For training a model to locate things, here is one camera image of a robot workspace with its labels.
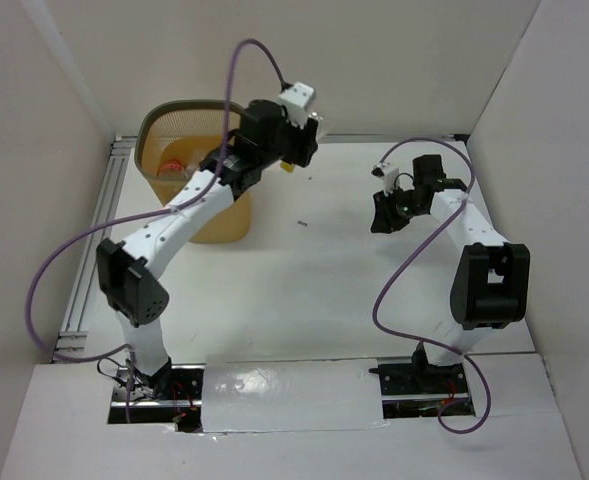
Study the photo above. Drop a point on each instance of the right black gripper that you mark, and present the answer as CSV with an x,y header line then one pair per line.
x,y
386,220

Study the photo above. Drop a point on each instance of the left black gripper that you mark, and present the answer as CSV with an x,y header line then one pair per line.
x,y
304,142

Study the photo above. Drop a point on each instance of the clear bottle orange cap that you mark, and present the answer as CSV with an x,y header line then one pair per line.
x,y
291,135

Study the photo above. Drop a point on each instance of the red cap cola bottle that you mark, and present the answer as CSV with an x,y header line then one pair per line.
x,y
172,169

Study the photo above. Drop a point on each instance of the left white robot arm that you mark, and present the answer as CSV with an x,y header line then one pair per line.
x,y
129,271

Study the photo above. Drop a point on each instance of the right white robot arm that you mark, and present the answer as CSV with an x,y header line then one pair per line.
x,y
490,286

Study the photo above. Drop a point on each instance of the yellow mesh waste bin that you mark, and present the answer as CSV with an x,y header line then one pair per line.
x,y
175,130

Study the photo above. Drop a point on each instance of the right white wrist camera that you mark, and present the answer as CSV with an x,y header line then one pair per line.
x,y
387,173

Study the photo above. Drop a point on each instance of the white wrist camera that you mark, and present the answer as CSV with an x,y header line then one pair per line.
x,y
387,173
297,100

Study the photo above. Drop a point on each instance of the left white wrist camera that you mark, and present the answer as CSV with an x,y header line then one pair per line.
x,y
297,100

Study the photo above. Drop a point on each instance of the aluminium frame rail back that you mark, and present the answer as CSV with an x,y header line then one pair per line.
x,y
391,138

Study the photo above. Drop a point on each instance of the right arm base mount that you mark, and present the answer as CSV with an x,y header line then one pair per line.
x,y
414,388

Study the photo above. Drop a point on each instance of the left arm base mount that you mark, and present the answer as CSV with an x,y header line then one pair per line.
x,y
178,402

